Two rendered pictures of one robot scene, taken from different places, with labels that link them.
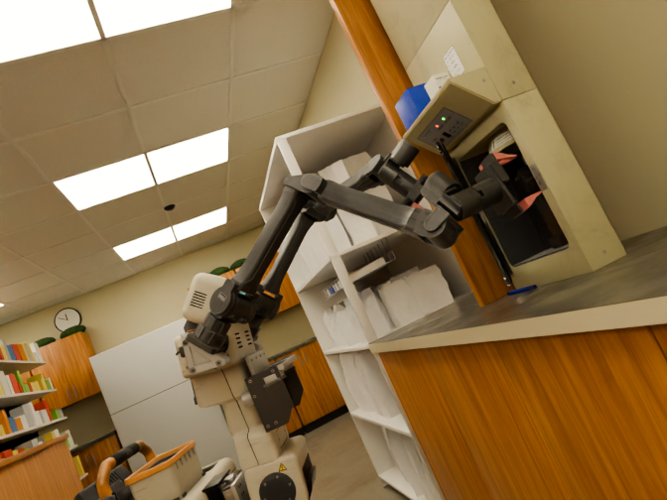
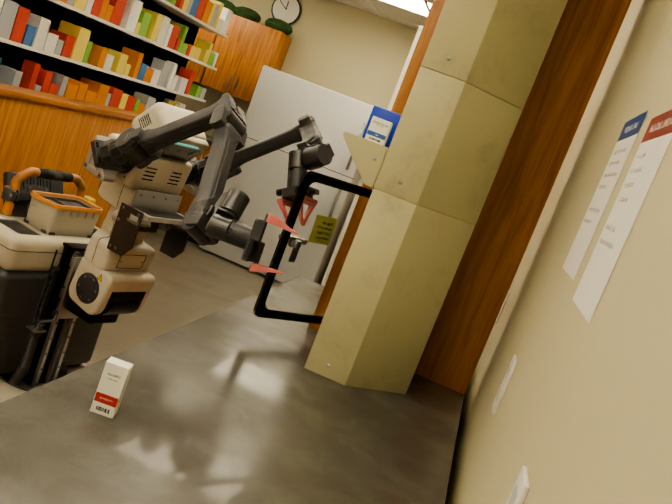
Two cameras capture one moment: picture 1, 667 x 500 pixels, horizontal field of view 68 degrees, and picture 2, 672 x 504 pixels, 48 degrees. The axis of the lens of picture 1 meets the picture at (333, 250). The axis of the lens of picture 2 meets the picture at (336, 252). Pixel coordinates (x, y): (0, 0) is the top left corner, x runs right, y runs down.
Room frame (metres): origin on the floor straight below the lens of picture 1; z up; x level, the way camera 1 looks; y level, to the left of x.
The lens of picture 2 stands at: (-0.42, -1.31, 1.51)
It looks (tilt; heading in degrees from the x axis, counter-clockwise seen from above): 9 degrees down; 27
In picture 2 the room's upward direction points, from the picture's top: 21 degrees clockwise
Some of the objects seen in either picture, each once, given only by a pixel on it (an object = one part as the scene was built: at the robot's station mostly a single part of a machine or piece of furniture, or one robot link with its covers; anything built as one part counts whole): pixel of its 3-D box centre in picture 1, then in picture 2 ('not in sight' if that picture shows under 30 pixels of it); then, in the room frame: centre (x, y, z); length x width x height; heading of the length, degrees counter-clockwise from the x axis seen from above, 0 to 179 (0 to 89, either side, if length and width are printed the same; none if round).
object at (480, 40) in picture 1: (520, 143); (416, 237); (1.39, -0.61, 1.32); 0.32 x 0.25 x 0.77; 17
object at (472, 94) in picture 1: (447, 120); (369, 161); (1.33, -0.44, 1.46); 0.32 x 0.12 x 0.10; 17
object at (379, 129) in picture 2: (440, 88); (378, 131); (1.30, -0.45, 1.54); 0.05 x 0.05 x 0.06; 21
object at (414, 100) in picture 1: (420, 106); (388, 129); (1.41, -0.41, 1.55); 0.10 x 0.10 x 0.09; 17
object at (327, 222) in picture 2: (475, 214); (321, 252); (1.35, -0.39, 1.19); 0.30 x 0.01 x 0.40; 162
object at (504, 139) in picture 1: (514, 136); not in sight; (1.36, -0.59, 1.34); 0.18 x 0.18 x 0.05
